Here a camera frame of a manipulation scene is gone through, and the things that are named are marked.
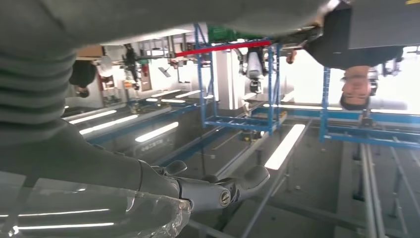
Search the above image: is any dark grey equipment box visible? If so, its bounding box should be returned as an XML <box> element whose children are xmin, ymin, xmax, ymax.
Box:
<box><xmin>348</xmin><ymin>0</ymin><xmax>420</xmax><ymax>50</ymax></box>

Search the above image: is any ceiling light strip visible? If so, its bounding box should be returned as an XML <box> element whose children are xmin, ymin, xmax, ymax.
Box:
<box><xmin>135</xmin><ymin>121</ymin><xmax>180</xmax><ymax>143</ymax></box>
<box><xmin>264</xmin><ymin>123</ymin><xmax>307</xmax><ymax>171</ymax></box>
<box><xmin>79</xmin><ymin>115</ymin><xmax>139</xmax><ymax>136</ymax></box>
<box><xmin>69</xmin><ymin>110</ymin><xmax>117</xmax><ymax>125</ymax></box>

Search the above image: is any idle robot white torso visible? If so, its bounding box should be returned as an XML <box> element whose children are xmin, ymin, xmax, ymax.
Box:
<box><xmin>244</xmin><ymin>47</ymin><xmax>265</xmax><ymax>94</ymax></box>

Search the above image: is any person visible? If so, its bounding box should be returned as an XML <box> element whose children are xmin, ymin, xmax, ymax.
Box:
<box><xmin>282</xmin><ymin>6</ymin><xmax>406</xmax><ymax>112</ymax></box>
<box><xmin>69</xmin><ymin>60</ymin><xmax>98</xmax><ymax>99</ymax></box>

